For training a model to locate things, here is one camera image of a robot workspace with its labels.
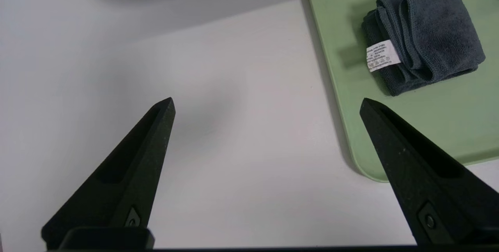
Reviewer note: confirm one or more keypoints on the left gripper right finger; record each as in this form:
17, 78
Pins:
429, 182

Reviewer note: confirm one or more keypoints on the dark grey towel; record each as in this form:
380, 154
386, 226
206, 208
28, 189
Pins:
436, 30

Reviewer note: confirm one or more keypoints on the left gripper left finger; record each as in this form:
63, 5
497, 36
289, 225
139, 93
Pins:
128, 182

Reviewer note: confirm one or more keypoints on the green plastic tray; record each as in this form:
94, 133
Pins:
448, 127

